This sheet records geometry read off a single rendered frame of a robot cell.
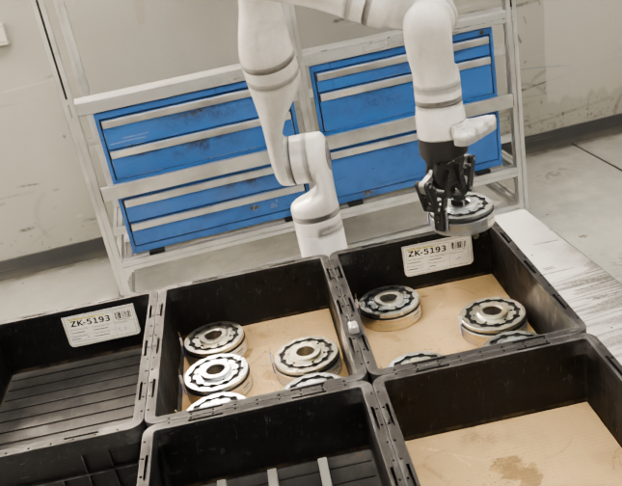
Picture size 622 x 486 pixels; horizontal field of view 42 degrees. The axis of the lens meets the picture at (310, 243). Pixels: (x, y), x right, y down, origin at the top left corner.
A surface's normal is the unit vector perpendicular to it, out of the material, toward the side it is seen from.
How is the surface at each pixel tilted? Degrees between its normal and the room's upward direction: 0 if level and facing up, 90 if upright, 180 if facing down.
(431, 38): 103
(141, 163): 90
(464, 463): 0
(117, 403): 0
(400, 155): 90
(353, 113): 90
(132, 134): 90
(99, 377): 0
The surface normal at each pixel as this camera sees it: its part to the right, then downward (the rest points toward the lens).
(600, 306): -0.17, -0.90
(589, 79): 0.21, 0.38
